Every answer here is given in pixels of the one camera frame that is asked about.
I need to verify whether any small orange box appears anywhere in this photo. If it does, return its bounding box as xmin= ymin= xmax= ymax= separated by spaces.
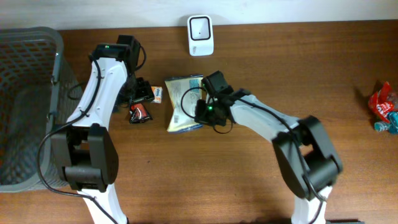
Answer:
xmin=151 ymin=86 xmax=163 ymax=104

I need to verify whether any black red snack packet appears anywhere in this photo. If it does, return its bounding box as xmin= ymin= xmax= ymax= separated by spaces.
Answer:
xmin=129 ymin=103 xmax=153 ymax=124

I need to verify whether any cream blue chips bag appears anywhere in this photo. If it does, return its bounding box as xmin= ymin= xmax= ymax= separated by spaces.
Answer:
xmin=165 ymin=75 xmax=203 ymax=133

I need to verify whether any red snack bag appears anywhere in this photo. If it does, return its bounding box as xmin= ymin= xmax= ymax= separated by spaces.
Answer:
xmin=368 ymin=82 xmax=397 ymax=124

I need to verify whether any blue drink bottle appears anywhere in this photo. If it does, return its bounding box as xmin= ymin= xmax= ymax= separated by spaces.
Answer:
xmin=374 ymin=112 xmax=397 ymax=134

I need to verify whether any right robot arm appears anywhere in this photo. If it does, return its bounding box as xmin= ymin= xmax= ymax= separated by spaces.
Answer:
xmin=194 ymin=71 xmax=343 ymax=223

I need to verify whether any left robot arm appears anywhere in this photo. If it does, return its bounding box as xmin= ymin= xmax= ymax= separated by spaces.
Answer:
xmin=44 ymin=35 xmax=154 ymax=223

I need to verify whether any white barcode scanner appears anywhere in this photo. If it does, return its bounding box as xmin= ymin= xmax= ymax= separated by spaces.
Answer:
xmin=187 ymin=15 xmax=214 ymax=57

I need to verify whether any grey plastic mesh basket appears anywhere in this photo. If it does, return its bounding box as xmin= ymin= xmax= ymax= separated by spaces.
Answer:
xmin=1 ymin=27 xmax=78 ymax=193

